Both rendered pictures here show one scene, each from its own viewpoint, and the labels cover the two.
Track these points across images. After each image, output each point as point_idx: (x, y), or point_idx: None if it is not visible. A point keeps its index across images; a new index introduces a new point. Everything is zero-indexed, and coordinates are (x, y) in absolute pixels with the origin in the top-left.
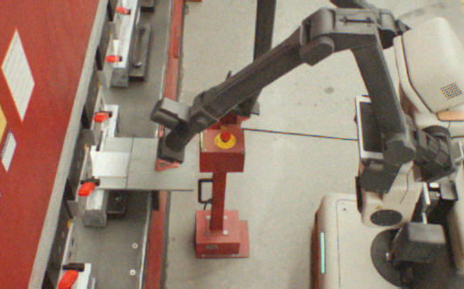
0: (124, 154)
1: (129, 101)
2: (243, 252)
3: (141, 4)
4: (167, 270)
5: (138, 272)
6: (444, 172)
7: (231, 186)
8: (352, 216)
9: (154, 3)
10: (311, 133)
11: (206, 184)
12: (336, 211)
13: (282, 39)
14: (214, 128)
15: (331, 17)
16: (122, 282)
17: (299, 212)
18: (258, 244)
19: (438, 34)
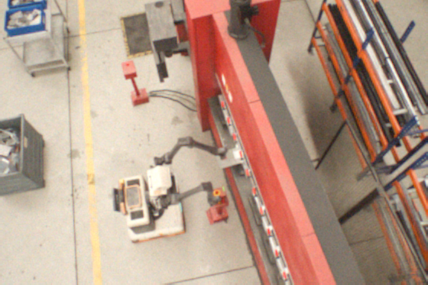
0: (236, 157)
1: (248, 189)
2: (207, 211)
3: (266, 234)
4: (231, 197)
5: (222, 140)
6: (156, 157)
7: (221, 238)
8: (171, 219)
9: (262, 237)
10: (193, 280)
11: (231, 236)
12: (177, 219)
13: None
14: (222, 201)
15: (187, 141)
16: (225, 137)
17: (191, 235)
18: (203, 216)
19: (160, 176)
